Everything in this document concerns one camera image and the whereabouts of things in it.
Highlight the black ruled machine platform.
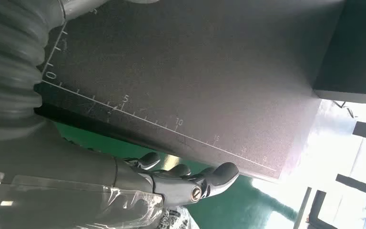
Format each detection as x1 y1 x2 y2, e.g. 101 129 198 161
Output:
34 0 346 184

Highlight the green conveyor belt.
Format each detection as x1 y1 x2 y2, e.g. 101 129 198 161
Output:
55 121 297 229

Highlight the black machine column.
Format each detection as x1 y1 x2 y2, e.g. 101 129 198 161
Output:
312 0 366 106

